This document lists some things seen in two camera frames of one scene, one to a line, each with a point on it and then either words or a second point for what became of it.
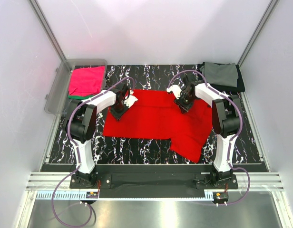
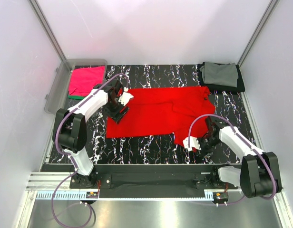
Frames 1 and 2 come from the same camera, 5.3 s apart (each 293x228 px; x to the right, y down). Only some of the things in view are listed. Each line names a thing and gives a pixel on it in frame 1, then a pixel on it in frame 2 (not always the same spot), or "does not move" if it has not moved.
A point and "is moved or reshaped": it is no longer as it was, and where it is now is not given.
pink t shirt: x=87 y=80 does not move
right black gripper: x=183 y=108 to x=203 y=151
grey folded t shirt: x=225 y=74 does not move
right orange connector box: x=220 y=196 does not move
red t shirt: x=154 y=115 is moved or reshaped
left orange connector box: x=92 y=194 does not move
